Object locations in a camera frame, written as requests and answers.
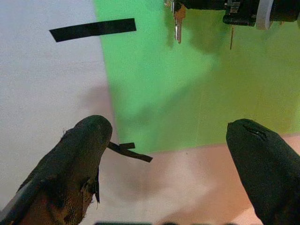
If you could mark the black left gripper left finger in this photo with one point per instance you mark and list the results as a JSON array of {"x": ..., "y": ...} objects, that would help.
[{"x": 70, "y": 164}]

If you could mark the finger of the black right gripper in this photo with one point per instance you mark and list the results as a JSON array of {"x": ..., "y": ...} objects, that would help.
[{"x": 204, "y": 4}]

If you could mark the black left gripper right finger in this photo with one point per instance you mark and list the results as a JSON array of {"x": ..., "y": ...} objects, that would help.
[{"x": 269, "y": 175}]

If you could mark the silver key with brass head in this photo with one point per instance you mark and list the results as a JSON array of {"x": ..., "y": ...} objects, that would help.
[{"x": 178, "y": 25}]

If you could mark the short black tape strip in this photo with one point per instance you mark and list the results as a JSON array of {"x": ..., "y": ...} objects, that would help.
[{"x": 127, "y": 145}]

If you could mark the long black tape strip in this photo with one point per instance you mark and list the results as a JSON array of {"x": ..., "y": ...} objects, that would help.
[{"x": 93, "y": 29}]

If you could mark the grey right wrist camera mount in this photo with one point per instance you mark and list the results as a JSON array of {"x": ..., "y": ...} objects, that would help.
[{"x": 264, "y": 14}]

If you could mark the green wall board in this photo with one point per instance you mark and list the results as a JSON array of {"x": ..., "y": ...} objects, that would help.
[{"x": 164, "y": 93}]

